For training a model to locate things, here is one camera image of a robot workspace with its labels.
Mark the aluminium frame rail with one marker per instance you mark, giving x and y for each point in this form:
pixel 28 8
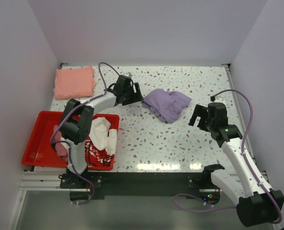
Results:
pixel 40 181

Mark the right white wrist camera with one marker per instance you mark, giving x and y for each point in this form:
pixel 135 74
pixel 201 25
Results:
pixel 217 99

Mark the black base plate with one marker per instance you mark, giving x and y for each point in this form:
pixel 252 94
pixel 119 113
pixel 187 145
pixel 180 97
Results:
pixel 135 184

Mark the dusty pink t shirt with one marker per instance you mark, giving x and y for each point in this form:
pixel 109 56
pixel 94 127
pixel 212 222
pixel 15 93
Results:
pixel 60 147

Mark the white and red t shirt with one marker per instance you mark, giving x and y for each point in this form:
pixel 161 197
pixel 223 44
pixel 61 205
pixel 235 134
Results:
pixel 100 145

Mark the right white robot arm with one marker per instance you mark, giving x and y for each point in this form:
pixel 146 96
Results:
pixel 255 200

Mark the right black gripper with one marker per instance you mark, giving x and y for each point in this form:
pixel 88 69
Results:
pixel 200 111

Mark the purple t shirt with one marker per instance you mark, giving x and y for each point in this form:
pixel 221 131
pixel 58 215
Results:
pixel 166 106

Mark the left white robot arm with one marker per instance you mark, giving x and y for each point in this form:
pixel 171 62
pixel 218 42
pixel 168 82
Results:
pixel 75 123

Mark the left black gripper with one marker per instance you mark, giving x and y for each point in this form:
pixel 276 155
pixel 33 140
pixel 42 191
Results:
pixel 136 97

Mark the folded salmon pink t shirt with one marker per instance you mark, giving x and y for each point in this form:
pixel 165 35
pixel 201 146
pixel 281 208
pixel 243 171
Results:
pixel 74 83

